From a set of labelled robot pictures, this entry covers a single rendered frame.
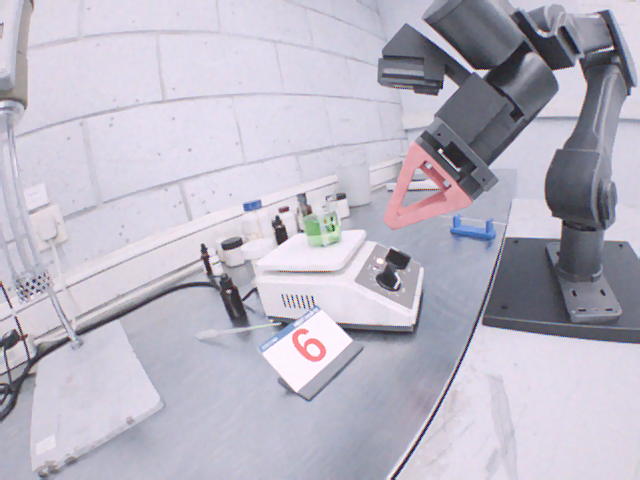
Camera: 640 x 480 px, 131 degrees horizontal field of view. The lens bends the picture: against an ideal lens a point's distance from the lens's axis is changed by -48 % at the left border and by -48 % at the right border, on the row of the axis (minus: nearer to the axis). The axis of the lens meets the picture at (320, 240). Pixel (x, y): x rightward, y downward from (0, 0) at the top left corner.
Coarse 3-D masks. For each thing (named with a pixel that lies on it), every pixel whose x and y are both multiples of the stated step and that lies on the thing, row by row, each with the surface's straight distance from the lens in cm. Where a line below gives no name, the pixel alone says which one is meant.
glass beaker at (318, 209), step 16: (304, 192) 38; (320, 192) 34; (304, 208) 34; (320, 208) 34; (336, 208) 35; (304, 224) 35; (320, 224) 34; (336, 224) 35; (320, 240) 35; (336, 240) 35
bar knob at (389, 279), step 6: (390, 264) 33; (384, 270) 33; (390, 270) 32; (378, 276) 33; (384, 276) 33; (390, 276) 32; (396, 276) 32; (378, 282) 32; (384, 282) 32; (390, 282) 32; (396, 282) 31; (384, 288) 32; (390, 288) 32; (396, 288) 32
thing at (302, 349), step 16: (320, 320) 32; (288, 336) 30; (304, 336) 30; (320, 336) 31; (336, 336) 31; (272, 352) 29; (288, 352) 29; (304, 352) 29; (320, 352) 30; (288, 368) 28; (304, 368) 29
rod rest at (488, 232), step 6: (456, 222) 63; (486, 222) 58; (450, 228) 63; (456, 228) 62; (462, 228) 62; (468, 228) 62; (474, 228) 62; (480, 228) 62; (486, 228) 59; (492, 228) 61; (462, 234) 62; (468, 234) 61; (474, 234) 60; (480, 234) 59; (486, 234) 59; (492, 234) 59
